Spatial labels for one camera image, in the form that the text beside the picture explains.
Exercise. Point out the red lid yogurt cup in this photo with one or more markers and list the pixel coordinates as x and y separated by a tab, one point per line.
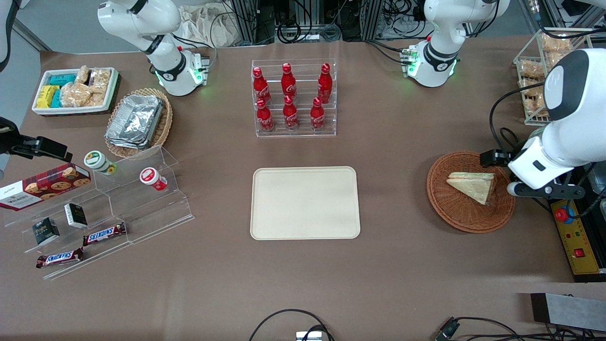
151	178

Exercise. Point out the teal snack packet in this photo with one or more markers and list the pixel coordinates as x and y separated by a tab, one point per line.
56	98
62	79

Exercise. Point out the grey metal box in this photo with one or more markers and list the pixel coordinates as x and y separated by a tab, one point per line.
568	311

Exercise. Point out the red rocker switch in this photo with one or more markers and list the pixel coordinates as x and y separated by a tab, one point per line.
579	253

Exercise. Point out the oval light wicker basket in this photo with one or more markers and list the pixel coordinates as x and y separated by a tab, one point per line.
163	128

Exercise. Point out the clear acrylic bottle rack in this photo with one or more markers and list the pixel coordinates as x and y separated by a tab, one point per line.
303	133

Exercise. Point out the aluminium frame post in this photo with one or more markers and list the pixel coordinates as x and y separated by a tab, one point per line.
245	21
371	19

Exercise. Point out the bagged bread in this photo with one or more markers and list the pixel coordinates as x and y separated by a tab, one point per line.
531	70
535	105
532	86
556	43

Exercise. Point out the silver plug housing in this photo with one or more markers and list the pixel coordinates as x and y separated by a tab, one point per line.
308	336

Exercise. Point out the beige rectangular serving tray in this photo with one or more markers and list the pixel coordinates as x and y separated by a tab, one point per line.
305	203

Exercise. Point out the red tartan cookie box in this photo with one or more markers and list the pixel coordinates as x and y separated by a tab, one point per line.
42	187

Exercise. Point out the small black carton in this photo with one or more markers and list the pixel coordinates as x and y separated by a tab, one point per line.
46	231
75	215

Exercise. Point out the yellow snack packet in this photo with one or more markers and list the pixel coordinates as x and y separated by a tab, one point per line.
46	96

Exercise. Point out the white rectangular snack bin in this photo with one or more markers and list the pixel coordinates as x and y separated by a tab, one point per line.
71	111

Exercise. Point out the triangular sandwich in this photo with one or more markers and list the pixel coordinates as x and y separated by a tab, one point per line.
473	185

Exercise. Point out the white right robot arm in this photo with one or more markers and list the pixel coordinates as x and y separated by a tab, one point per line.
165	52

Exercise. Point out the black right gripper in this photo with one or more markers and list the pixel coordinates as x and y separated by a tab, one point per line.
29	144

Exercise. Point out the clear acrylic step display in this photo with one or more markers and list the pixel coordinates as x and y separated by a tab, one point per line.
151	210

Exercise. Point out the yellow black control box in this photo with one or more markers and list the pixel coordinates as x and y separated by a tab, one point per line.
575	237

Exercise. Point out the grey metal bar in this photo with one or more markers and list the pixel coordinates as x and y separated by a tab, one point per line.
31	34

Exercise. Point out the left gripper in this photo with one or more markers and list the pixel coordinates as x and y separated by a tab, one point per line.
494	157

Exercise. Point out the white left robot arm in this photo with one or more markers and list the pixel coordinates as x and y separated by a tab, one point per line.
440	42

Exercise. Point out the aluminium foil container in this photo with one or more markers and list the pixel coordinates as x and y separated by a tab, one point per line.
137	118
125	144

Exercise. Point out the clear bag of puffed snacks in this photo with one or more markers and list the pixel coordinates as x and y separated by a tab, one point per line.
100	79
75	94
83	75
97	99

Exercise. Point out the red emergency stop button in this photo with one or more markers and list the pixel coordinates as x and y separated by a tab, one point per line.
563	214

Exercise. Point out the brown Snickers bar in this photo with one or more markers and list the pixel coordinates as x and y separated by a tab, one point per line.
104	234
59	258

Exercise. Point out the beige cloth bag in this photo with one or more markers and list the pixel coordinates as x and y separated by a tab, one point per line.
213	26

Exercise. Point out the green lid yogurt cup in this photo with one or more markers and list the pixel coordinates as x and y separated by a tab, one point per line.
98	161

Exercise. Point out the red cola bottle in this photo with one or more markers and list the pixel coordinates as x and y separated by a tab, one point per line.
260	87
288	83
325	85
317	116
290	115
264	118

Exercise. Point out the round brown wicker basket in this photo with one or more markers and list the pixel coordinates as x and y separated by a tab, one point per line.
450	206

